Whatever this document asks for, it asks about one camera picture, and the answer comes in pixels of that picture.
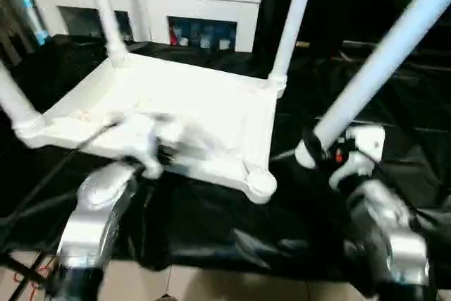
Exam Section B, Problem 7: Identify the white plastic table top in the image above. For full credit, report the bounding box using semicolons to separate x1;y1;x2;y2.
16;52;286;205

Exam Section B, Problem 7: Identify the white plastic table leg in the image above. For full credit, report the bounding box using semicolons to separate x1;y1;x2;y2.
86;0;130;69
266;0;318;90
0;63;47;133
294;0;451;170

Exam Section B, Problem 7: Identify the black plastic sheet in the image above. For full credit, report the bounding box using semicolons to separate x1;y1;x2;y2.
0;32;451;298

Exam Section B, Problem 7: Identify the long black pole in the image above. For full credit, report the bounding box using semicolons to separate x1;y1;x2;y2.
341;39;451;51

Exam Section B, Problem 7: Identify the white cabinet with glass doors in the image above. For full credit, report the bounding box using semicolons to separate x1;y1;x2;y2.
26;0;262;54

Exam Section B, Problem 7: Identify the black stand leg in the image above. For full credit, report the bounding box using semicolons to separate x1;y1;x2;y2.
0;251;47;291

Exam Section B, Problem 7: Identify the blue patterned roll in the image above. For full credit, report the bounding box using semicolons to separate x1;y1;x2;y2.
17;0;50;43

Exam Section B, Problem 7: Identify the grey metal stand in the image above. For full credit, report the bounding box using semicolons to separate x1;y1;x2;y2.
0;0;25;66

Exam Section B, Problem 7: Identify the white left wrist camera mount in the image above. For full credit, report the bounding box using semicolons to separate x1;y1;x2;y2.
119;112;180;178

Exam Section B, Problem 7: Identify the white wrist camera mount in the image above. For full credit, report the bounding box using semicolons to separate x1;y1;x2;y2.
329;126;387;192
119;112;180;178

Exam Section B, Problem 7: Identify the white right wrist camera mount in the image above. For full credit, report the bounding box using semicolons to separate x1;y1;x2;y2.
329;126;387;192

